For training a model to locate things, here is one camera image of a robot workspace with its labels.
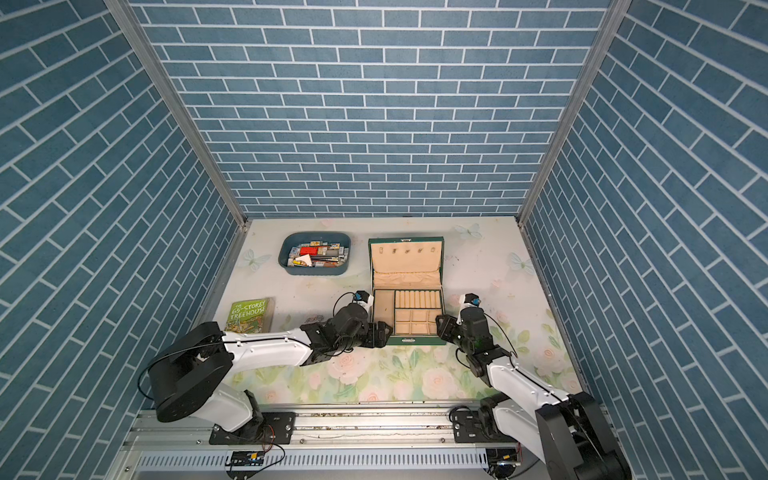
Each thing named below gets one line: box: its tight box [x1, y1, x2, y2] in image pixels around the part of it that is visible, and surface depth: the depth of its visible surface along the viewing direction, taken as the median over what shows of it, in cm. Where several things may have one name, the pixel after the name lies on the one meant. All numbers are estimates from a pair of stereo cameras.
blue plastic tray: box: [278, 231, 352, 276], surface depth 107 cm
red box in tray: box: [300, 246, 318, 256], surface depth 110 cm
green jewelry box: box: [368, 237, 447, 346], surface depth 93 cm
